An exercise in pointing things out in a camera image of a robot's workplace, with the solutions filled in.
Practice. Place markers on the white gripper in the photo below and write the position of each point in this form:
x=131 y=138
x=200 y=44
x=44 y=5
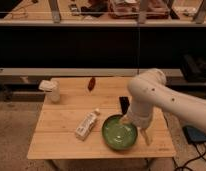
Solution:
x=140 y=114

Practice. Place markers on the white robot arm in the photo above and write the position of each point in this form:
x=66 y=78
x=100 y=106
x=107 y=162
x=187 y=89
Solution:
x=149 y=90

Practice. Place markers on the green ceramic bowl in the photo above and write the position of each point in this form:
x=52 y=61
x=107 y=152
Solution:
x=118 y=136

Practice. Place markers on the blue foot pedal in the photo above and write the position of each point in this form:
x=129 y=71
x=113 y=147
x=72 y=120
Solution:
x=194 y=135

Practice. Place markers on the small brown bottle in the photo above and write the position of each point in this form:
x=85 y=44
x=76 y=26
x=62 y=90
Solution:
x=91 y=84

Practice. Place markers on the wooden table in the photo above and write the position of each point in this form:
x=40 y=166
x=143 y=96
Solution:
x=54 y=136

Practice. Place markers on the red tray on shelf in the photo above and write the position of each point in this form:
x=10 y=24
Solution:
x=132 y=8

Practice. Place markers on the black device on shelf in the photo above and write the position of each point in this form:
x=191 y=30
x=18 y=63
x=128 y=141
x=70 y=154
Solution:
x=95 y=10

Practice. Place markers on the grey remote on shelf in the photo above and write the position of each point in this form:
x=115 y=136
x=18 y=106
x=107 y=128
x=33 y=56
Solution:
x=74 y=10

